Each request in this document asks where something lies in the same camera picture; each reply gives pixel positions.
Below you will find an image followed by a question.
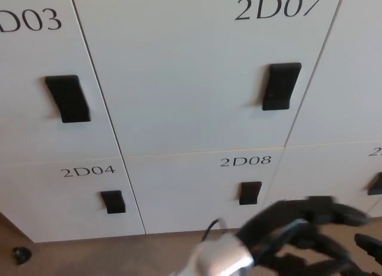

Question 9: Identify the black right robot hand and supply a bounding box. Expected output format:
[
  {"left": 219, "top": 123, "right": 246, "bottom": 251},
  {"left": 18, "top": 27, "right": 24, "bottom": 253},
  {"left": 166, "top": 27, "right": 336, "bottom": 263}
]
[{"left": 353, "top": 232, "right": 382, "bottom": 261}]

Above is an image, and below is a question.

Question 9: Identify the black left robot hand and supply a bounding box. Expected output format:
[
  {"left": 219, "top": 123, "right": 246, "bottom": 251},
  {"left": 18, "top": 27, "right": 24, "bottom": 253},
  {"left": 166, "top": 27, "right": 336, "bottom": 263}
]
[{"left": 235, "top": 195, "right": 372, "bottom": 276}]

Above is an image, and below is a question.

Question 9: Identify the white locker door printed 2D07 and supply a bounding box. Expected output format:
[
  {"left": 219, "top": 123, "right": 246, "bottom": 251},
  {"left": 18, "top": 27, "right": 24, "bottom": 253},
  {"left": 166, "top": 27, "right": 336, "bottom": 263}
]
[{"left": 69, "top": 0, "right": 347, "bottom": 157}]

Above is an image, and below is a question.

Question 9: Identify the white locker door printed 2D12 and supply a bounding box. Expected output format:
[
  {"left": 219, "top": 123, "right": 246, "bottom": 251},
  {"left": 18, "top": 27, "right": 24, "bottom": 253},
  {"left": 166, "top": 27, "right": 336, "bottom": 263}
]
[{"left": 263, "top": 139, "right": 382, "bottom": 221}]

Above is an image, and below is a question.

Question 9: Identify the white locker door unprinted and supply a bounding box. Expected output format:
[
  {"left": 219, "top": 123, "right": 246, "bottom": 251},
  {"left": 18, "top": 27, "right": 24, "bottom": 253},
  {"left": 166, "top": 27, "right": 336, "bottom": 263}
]
[{"left": 284, "top": 0, "right": 382, "bottom": 148}]

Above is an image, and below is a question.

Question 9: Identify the black floor door stop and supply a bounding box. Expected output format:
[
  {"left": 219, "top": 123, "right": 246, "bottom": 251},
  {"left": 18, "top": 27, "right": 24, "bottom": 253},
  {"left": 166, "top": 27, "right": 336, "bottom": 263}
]
[{"left": 12, "top": 246, "right": 33, "bottom": 266}]

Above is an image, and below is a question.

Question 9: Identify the white locker door printed 2D03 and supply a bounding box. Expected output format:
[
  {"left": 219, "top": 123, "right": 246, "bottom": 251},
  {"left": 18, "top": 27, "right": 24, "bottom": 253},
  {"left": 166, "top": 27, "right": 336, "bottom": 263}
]
[{"left": 0, "top": 0, "right": 124, "bottom": 167}]

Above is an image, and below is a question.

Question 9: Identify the black locker door handle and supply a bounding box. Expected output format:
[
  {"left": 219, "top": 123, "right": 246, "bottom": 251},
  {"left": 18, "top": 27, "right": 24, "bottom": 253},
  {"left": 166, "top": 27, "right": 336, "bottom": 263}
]
[
  {"left": 100, "top": 190, "right": 127, "bottom": 215},
  {"left": 366, "top": 172, "right": 382, "bottom": 197},
  {"left": 261, "top": 62, "right": 303, "bottom": 111},
  {"left": 238, "top": 181, "right": 263, "bottom": 206},
  {"left": 44, "top": 74, "right": 93, "bottom": 124}
]

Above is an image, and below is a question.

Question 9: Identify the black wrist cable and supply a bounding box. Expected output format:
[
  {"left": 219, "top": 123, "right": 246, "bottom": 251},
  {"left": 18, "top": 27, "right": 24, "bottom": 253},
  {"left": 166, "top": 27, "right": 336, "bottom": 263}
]
[{"left": 201, "top": 217, "right": 229, "bottom": 243}]

